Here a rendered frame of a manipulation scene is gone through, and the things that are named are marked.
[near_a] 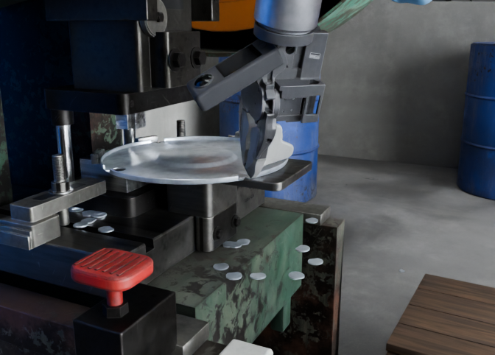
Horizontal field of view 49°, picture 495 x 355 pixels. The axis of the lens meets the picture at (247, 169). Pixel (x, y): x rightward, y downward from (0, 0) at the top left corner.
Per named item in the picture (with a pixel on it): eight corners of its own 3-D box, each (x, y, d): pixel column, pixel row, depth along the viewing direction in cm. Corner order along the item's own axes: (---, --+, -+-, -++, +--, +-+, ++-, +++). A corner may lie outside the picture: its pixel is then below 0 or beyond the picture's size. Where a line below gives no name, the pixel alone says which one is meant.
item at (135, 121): (149, 125, 92) (148, 103, 91) (132, 129, 87) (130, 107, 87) (134, 124, 93) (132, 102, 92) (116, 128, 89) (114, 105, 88)
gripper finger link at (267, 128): (270, 164, 70) (281, 101, 65) (259, 165, 69) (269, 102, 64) (257, 145, 73) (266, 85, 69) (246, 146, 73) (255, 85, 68)
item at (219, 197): (311, 238, 89) (314, 157, 85) (278, 273, 76) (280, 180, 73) (180, 216, 99) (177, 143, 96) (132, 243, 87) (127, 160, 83)
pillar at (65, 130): (78, 184, 89) (71, 97, 85) (68, 188, 87) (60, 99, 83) (68, 183, 90) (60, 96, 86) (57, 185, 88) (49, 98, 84)
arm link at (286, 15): (272, -3, 58) (246, -24, 64) (267, 39, 61) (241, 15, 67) (334, -2, 61) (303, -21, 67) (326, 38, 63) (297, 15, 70)
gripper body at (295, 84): (317, 128, 70) (336, 36, 64) (255, 132, 67) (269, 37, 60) (292, 101, 76) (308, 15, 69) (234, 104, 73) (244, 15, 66)
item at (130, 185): (180, 170, 97) (179, 145, 96) (127, 193, 84) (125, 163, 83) (138, 164, 101) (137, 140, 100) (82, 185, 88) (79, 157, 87)
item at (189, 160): (146, 198, 67) (146, 191, 67) (76, 153, 90) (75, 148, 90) (326, 165, 82) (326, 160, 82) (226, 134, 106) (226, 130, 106)
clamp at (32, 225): (113, 211, 85) (109, 146, 82) (29, 250, 70) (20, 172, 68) (83, 206, 88) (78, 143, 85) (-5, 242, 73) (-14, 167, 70)
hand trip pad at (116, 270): (162, 323, 57) (159, 255, 55) (126, 353, 52) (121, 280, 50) (108, 308, 60) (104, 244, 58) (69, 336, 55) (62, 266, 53)
